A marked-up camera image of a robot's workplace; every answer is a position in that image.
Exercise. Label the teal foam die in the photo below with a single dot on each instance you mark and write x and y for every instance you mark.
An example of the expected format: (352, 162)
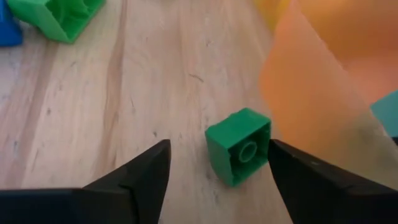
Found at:
(387, 115)

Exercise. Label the yellow translucent plastic bin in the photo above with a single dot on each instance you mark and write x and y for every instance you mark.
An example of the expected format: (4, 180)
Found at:
(270, 9)

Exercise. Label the blue toy brick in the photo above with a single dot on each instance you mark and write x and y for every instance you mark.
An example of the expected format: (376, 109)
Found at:
(9, 28)

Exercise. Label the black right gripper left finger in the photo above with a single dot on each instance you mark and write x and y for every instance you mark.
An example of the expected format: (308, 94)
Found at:
(149, 180)

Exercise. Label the small dark green toy brick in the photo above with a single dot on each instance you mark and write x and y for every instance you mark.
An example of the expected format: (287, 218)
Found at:
(230, 133)

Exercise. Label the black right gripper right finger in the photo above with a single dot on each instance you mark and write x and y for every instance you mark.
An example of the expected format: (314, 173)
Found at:
(311, 186)

